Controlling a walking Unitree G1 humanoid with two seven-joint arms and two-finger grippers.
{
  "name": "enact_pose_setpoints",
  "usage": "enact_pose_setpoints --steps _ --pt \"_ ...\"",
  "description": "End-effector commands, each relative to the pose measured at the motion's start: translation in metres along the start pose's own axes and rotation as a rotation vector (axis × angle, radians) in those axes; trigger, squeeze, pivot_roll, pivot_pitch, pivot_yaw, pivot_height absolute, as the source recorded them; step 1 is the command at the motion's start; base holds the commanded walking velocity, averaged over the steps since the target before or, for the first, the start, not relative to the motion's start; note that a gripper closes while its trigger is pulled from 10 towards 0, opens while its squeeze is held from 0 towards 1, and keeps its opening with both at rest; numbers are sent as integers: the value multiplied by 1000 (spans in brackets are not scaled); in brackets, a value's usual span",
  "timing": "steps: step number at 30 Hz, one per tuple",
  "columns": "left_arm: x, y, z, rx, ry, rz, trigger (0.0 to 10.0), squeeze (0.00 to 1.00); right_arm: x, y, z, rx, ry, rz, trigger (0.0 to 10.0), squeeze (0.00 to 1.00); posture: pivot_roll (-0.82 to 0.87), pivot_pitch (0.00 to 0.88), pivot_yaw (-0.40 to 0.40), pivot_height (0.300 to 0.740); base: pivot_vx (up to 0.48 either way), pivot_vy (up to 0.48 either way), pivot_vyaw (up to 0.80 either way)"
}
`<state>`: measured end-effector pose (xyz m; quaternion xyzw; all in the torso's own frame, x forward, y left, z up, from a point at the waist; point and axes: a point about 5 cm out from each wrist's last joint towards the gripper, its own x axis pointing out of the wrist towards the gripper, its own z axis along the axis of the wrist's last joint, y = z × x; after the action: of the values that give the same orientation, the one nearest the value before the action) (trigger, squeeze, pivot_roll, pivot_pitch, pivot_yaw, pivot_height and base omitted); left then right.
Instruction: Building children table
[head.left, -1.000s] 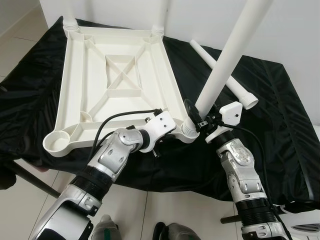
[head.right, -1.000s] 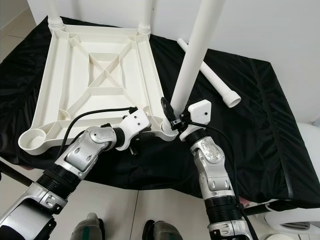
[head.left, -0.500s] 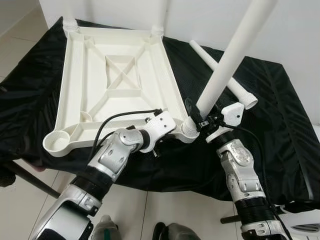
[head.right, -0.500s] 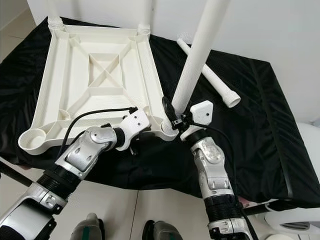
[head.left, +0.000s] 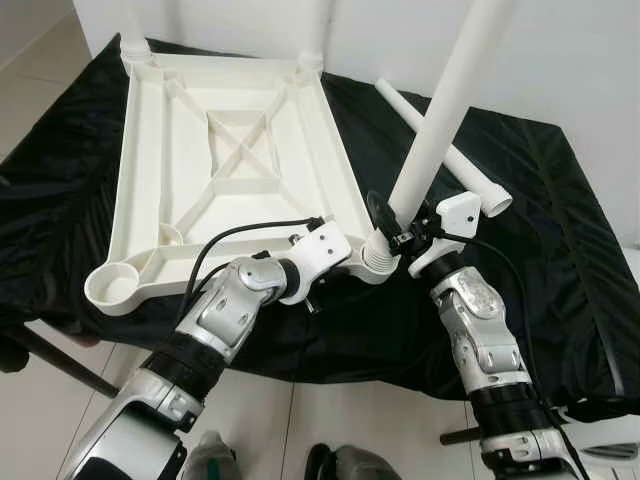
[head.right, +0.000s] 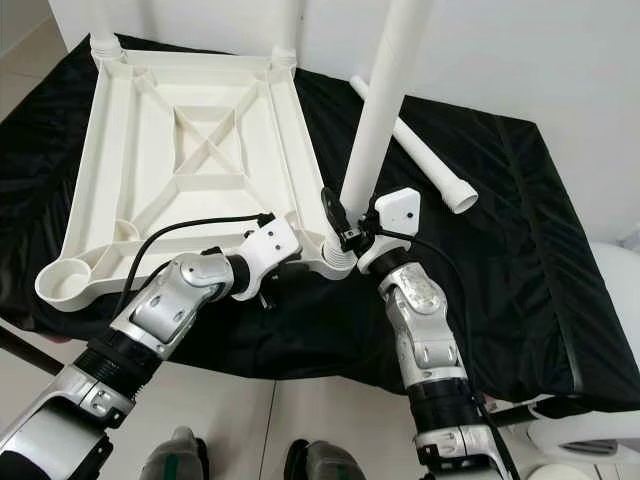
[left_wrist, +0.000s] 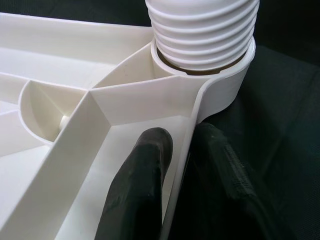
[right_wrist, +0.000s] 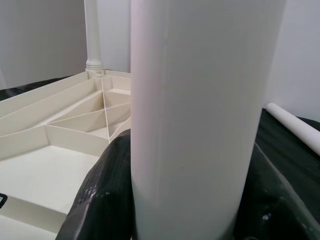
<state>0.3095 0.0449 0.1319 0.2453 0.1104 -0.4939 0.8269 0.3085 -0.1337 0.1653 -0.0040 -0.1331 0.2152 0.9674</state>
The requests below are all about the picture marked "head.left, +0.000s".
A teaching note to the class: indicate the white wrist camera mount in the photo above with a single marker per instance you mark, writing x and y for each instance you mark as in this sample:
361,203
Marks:
320,250
462,212

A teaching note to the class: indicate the grey robot leg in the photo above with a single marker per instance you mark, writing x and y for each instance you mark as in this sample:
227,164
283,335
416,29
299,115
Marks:
355,465
212,458

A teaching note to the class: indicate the black table cloth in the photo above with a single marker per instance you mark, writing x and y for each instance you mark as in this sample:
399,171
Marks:
60,220

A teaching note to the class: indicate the grey robot left leg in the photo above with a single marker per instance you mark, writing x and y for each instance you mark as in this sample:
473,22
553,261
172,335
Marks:
212,458

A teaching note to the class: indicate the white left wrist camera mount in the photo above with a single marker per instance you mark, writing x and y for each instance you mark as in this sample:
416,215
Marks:
320,250

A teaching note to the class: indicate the grey robot right leg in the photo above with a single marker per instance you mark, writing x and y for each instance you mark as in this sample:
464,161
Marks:
355,465

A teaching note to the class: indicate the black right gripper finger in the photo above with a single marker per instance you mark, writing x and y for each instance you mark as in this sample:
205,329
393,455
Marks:
383,214

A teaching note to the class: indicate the white plastic children table top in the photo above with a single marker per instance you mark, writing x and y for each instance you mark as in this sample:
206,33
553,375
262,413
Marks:
160,150

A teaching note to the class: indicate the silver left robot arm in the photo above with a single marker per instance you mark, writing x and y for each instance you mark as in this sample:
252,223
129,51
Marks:
200,340

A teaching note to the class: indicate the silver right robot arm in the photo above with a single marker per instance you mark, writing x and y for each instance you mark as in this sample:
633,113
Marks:
485,340

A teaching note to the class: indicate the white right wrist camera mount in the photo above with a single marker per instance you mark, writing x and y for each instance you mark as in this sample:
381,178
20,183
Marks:
462,212

